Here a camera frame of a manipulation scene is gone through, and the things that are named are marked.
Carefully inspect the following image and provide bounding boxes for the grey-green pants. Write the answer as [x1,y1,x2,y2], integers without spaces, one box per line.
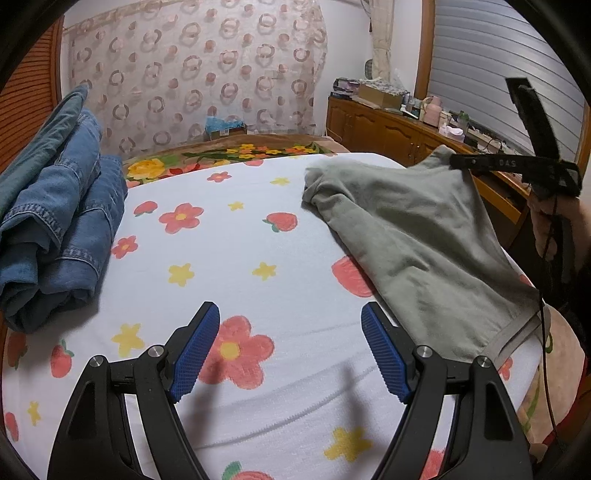
[303,146,550,366]

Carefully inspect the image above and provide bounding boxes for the person's right hand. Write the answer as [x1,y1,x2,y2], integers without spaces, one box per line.
[528,193,590,272]

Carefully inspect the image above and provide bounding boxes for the white tissue pack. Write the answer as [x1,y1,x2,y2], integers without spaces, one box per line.
[439,124,465,143]

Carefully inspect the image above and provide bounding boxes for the pink kettle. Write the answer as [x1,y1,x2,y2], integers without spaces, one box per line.
[422,96,442,128]

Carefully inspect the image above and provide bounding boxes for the wooden sideboard cabinet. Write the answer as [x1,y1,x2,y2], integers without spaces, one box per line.
[325,96,529,226]

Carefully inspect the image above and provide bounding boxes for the cardboard box on cabinet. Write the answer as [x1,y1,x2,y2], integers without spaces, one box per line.
[358,84,403,109]

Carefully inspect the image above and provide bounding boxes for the grey window blind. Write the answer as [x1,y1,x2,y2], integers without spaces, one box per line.
[428,0,585,161]

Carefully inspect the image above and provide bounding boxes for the white floral bed sheet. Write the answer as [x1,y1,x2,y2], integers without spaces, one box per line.
[2,157,403,479]

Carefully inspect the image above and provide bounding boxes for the stack of folded blue jeans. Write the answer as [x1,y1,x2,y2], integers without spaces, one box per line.
[1,85,127,334]

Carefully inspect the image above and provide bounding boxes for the blue item behind bed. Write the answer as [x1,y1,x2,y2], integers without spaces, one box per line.
[204,116,247,141]

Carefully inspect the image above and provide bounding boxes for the brown floral blanket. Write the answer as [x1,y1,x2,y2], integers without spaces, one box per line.
[123,134,348,188]

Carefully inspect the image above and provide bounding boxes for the patterned sheer curtain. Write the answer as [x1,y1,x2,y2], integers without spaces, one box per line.
[63,1,328,158]

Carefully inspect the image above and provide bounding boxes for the wooden louvered wardrobe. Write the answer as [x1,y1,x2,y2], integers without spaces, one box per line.
[0,16,64,172]

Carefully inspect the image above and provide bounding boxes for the black cable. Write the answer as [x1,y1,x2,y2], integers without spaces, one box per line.
[537,197,562,439]

